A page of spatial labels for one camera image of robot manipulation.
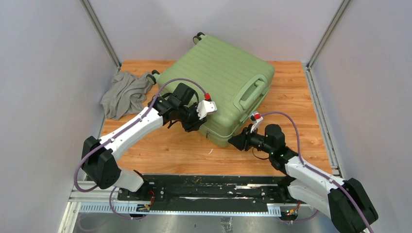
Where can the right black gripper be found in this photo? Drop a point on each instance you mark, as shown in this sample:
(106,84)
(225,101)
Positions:
(244,139)

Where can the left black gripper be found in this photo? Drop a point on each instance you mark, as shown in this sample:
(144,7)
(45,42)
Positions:
(197,123)

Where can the green suitcase blue lining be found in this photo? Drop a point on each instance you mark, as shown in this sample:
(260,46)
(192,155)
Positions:
(236,80)

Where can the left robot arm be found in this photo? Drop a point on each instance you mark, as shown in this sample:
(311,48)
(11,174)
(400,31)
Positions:
(100,156)

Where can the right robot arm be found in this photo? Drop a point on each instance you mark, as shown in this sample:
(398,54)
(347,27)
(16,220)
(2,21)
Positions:
(345,202)

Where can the green suitcase wheel middle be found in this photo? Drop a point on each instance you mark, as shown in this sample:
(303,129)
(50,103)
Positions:
(153,77)

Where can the green suitcase wheel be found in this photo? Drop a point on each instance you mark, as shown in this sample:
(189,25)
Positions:
(153,77)
(198,37)

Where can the crumpled grey-green cloth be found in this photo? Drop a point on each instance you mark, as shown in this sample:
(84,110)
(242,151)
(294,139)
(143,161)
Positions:
(126,95)

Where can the green suitcase wheel rear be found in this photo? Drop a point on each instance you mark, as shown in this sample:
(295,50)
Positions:
(198,37)

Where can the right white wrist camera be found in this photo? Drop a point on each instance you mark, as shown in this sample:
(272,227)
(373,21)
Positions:
(256,119)

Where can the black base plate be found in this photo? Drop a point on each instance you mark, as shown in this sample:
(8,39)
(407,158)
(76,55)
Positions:
(211,193)

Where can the aluminium frame rail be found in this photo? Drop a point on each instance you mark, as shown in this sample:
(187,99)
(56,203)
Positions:
(96,200)

